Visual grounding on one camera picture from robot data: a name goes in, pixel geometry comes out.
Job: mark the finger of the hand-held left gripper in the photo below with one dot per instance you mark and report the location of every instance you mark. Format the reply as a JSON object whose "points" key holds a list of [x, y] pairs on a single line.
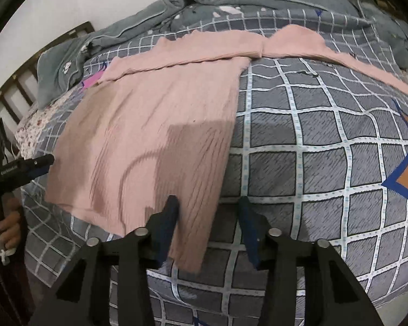
{"points": [[37, 165]]}

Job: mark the grey quilt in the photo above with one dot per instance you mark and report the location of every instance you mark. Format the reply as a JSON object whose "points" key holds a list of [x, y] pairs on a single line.
{"points": [[224, 3]]}

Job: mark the floral mattress cover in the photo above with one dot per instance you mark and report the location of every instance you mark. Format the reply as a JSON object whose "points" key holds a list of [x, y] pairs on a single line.
{"points": [[30, 125]]}

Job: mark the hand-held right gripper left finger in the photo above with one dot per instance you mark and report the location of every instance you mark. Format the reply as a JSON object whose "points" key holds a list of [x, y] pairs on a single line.
{"points": [[169, 218]]}

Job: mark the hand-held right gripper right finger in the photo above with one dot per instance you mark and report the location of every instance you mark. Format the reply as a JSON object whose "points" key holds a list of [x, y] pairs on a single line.
{"points": [[247, 225]]}

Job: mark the dark wooden headboard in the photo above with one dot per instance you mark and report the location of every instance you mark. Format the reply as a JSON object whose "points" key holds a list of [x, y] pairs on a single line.
{"points": [[17, 81]]}

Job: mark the pink knitted sweater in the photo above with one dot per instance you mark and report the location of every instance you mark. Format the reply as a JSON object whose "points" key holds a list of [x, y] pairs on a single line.
{"points": [[149, 125]]}

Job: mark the person's left hand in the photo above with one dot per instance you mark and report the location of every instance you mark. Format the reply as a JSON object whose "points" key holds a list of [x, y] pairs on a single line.
{"points": [[8, 225]]}

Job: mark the grey checked bed sheet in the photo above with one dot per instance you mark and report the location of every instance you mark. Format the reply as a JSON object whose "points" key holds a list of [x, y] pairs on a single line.
{"points": [[292, 163]]}

